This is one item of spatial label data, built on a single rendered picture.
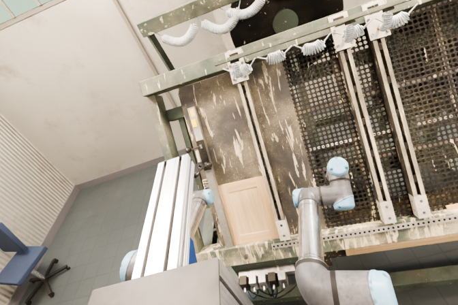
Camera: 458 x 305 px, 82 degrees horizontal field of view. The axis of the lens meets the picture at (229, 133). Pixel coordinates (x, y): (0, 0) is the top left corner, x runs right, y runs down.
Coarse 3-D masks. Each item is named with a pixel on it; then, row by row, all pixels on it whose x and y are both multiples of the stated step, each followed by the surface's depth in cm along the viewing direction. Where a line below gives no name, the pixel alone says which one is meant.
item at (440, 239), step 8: (408, 240) 190; (416, 240) 190; (424, 240) 189; (432, 240) 189; (440, 240) 188; (448, 240) 188; (352, 248) 199; (360, 248) 199; (368, 248) 198; (376, 248) 198; (384, 248) 197; (392, 248) 197
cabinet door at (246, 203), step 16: (224, 192) 172; (240, 192) 170; (256, 192) 168; (224, 208) 173; (240, 208) 171; (256, 208) 169; (240, 224) 172; (256, 224) 170; (272, 224) 167; (240, 240) 173; (256, 240) 170
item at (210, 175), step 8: (200, 128) 171; (200, 136) 171; (208, 152) 172; (208, 176) 172; (216, 184) 172; (216, 192) 171; (216, 200) 172; (216, 208) 172; (224, 216) 171; (224, 224) 172; (224, 232) 172; (224, 240) 173; (232, 240) 174
